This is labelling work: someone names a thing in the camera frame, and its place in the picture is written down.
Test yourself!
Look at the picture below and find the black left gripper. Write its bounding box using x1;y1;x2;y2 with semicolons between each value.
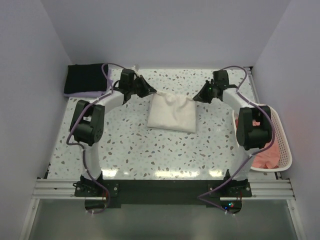
129;75;157;99

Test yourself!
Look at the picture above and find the white t shirt red print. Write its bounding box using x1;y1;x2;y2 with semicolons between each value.
147;91;197;133

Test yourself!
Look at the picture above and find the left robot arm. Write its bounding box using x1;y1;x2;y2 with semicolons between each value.
66;68;157;200

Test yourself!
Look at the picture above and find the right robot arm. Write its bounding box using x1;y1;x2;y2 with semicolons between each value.
193;68;275;200

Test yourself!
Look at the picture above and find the folded black t shirt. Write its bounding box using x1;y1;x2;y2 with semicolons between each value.
63;62;110;95

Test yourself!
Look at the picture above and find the folded purple t shirt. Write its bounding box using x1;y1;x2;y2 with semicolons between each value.
63;67;115;99

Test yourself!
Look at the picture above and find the pink t shirt in basket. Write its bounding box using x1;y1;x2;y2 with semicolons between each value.
234;117;281;170

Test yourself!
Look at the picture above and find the white plastic laundry basket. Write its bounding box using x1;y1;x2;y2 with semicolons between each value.
229;102;293;178

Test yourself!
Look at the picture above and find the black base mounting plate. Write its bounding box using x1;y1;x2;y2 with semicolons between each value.
73;178;252;213

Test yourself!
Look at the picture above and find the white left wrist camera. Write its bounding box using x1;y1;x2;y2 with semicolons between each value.
130;64;140;77

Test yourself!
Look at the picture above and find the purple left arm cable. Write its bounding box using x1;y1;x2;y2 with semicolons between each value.
65;62;111;214

